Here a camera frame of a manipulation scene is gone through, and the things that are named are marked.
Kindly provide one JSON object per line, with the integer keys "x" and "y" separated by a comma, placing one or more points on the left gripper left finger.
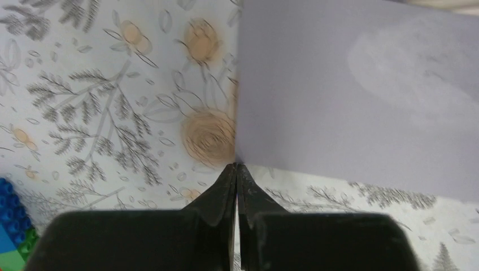
{"x": 196, "y": 237}

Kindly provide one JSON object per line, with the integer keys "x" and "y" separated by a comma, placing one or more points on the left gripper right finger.
{"x": 273, "y": 238}

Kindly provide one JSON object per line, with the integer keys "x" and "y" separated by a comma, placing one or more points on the floral table mat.
{"x": 132, "y": 105}

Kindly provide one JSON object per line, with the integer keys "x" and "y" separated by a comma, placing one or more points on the colourful lego toy stack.
{"x": 18, "y": 236}

